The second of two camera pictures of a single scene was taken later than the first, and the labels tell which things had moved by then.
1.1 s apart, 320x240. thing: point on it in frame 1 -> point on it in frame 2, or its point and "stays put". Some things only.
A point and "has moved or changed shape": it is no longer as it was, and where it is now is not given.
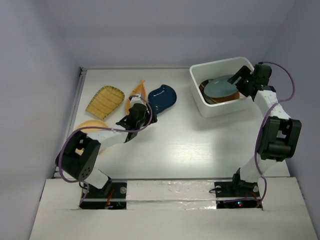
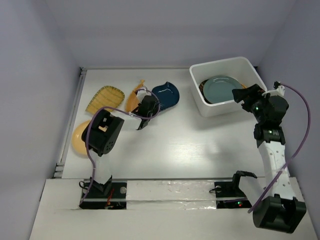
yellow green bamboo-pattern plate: x=104 y=101 stays put
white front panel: x=169 y=210 stays put
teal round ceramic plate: x=220 y=86 has moved or changed shape
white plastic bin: x=200 y=73 stays put
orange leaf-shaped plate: x=139 y=90 stays put
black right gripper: x=245 y=73 -> x=240 y=94
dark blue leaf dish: x=162 y=98 has moved or changed shape
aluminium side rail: x=73 y=110 stays put
